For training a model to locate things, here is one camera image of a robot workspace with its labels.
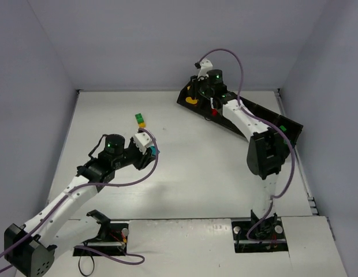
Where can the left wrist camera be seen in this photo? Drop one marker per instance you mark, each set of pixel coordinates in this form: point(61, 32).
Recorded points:
point(142, 141)

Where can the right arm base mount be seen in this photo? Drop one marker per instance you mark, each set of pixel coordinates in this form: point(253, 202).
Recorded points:
point(274, 241)

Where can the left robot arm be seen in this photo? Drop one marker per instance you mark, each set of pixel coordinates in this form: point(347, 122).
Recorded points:
point(33, 247)

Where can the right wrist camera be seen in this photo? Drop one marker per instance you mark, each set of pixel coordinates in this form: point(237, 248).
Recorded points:
point(203, 66)

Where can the yellow oval butterfly brick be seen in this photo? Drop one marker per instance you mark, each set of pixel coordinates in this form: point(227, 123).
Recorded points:
point(191, 100)

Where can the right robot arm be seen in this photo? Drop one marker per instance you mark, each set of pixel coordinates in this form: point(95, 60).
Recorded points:
point(262, 216)

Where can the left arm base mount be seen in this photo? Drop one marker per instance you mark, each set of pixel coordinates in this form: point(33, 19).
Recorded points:
point(112, 237)

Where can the black compartment tray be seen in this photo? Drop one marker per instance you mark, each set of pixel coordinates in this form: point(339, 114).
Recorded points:
point(257, 124)

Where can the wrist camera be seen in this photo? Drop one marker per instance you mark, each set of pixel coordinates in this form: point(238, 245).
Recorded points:
point(203, 66)
point(142, 141)

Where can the green yellow brick stack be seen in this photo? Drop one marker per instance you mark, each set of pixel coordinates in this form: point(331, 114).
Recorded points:
point(140, 120)

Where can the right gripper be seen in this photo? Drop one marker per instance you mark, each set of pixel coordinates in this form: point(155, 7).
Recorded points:
point(193, 83)

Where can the yellow blue red brick stack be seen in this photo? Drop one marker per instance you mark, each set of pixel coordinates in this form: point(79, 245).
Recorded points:
point(154, 151)

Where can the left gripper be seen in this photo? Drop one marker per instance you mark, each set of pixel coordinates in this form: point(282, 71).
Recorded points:
point(142, 162)

